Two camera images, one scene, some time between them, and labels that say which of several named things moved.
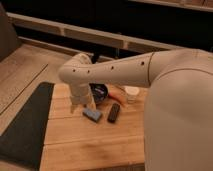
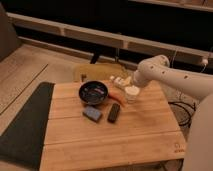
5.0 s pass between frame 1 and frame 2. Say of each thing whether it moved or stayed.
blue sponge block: stayed
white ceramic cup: stayed
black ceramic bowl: stayed
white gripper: moved
